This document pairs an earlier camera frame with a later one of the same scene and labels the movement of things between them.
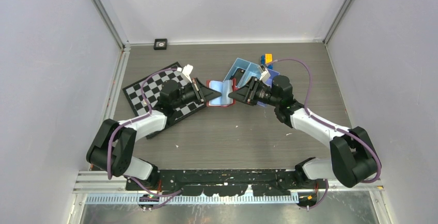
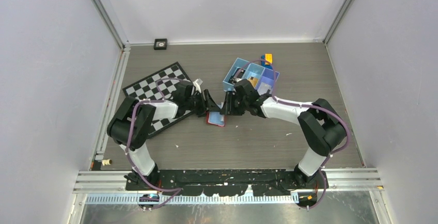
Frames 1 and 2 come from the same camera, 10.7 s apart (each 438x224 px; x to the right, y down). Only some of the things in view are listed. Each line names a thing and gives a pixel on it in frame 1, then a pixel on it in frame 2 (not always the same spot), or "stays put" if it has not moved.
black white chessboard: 143,94 stays put
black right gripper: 241,94 -> 228,108
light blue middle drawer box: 253,69 stays put
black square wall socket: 160,44 stays put
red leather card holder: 224,88 -> 215,118
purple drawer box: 269,82 stays put
